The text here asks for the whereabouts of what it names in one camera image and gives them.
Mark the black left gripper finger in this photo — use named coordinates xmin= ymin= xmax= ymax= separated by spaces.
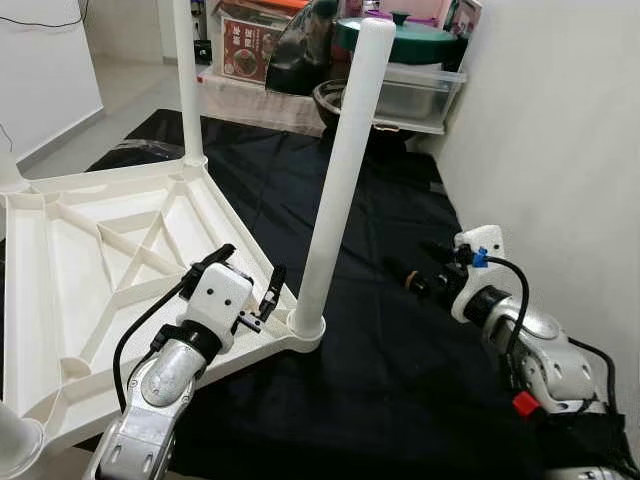
xmin=185 ymin=243 xmax=238 ymax=276
xmin=258 ymin=265 xmax=288 ymax=316

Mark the white plastic children table top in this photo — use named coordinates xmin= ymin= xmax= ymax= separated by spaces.
xmin=0 ymin=158 xmax=326 ymax=456

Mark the black tablecloth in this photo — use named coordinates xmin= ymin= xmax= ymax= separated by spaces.
xmin=75 ymin=108 xmax=640 ymax=480

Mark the beige patterned cloth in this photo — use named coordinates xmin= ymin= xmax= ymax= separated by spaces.
xmin=198 ymin=70 xmax=331 ymax=136

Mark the black wok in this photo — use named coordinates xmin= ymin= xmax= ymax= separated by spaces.
xmin=312 ymin=80 xmax=401 ymax=141

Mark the red printed carton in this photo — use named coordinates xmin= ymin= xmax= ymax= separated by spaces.
xmin=222 ymin=15 xmax=286 ymax=83

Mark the green pot lid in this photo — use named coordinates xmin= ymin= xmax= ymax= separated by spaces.
xmin=335 ymin=12 xmax=461 ymax=66

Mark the black plastic bag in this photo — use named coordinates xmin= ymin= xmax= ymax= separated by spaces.
xmin=265 ymin=0 xmax=341 ymax=96

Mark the dark square pan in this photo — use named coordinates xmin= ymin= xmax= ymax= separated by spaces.
xmin=445 ymin=0 xmax=481 ymax=36

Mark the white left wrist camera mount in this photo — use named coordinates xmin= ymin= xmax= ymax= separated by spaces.
xmin=180 ymin=262 xmax=256 ymax=356

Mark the thin black wall cable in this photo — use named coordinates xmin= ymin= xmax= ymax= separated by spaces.
xmin=0 ymin=0 xmax=91 ymax=29

